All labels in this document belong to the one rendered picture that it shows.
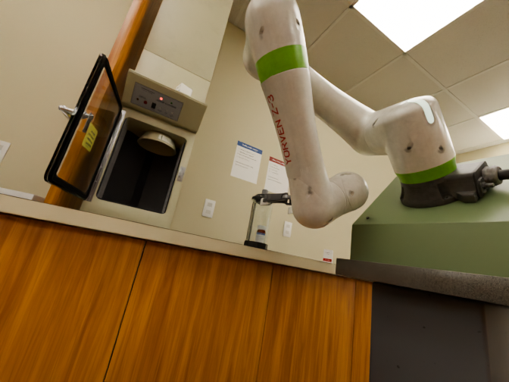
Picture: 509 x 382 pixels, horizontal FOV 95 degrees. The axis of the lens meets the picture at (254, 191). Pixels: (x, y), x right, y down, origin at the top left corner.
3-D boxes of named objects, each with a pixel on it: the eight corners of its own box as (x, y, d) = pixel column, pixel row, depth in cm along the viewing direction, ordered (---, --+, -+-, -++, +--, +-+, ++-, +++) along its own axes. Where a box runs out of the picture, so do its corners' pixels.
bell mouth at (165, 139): (136, 147, 114) (139, 137, 116) (173, 159, 122) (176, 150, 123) (137, 133, 99) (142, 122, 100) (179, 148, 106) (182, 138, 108)
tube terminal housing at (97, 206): (87, 218, 105) (140, 79, 127) (161, 233, 119) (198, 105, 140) (76, 214, 84) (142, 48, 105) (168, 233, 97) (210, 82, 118)
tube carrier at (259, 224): (238, 243, 103) (248, 197, 108) (260, 248, 107) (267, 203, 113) (250, 244, 93) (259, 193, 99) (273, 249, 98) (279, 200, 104)
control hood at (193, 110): (120, 104, 97) (128, 84, 99) (196, 133, 110) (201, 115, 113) (120, 89, 87) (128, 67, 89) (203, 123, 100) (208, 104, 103)
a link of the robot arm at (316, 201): (320, 67, 52) (288, 86, 61) (281, 68, 46) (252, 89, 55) (352, 220, 57) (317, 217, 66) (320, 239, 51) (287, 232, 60)
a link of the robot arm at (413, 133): (420, 161, 68) (398, 100, 66) (475, 161, 53) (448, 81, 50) (381, 181, 68) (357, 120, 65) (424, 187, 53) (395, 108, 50)
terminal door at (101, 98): (85, 201, 84) (123, 107, 95) (45, 180, 56) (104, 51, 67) (82, 201, 84) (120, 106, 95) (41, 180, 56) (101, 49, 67)
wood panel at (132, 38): (73, 217, 115) (156, 10, 154) (80, 218, 116) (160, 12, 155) (41, 205, 72) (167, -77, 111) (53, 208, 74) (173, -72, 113)
